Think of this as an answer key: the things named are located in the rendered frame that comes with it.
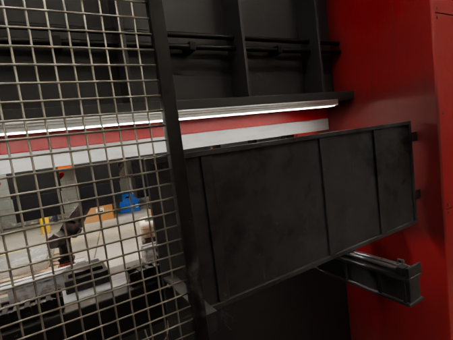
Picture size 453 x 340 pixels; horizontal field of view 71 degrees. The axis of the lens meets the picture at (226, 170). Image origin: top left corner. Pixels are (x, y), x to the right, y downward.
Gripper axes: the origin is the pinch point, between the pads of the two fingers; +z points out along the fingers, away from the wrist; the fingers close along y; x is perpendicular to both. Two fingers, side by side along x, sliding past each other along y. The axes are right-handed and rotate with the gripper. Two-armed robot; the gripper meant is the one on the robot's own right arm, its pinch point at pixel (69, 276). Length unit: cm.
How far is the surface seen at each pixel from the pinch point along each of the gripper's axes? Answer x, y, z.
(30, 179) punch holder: -1, 57, -38
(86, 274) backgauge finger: 12, 72, -4
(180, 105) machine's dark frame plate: 51, 72, -54
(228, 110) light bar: 69, 71, -51
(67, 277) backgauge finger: 7, 70, -5
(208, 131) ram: 67, 50, -50
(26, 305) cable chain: 0, 87, -2
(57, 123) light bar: 11, 79, -48
